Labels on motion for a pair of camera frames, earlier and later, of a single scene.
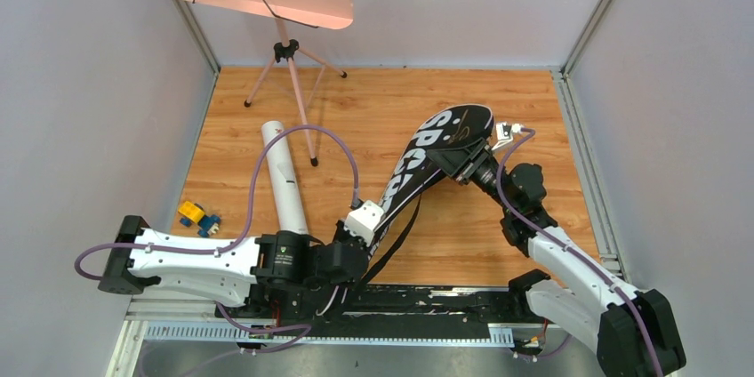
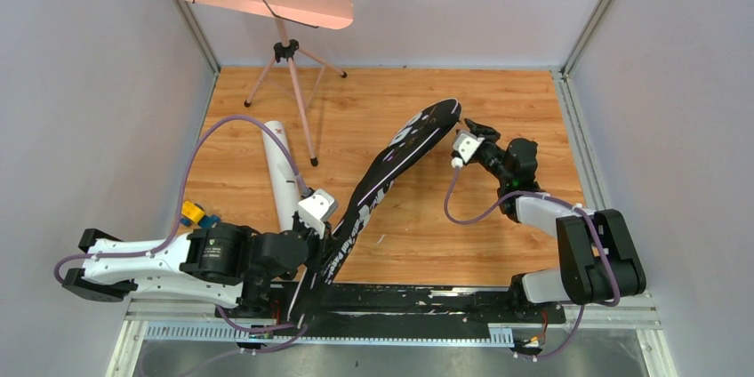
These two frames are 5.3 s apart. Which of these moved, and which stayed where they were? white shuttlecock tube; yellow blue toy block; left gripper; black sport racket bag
Moved: left gripper; black sport racket bag
Stayed: white shuttlecock tube; yellow blue toy block
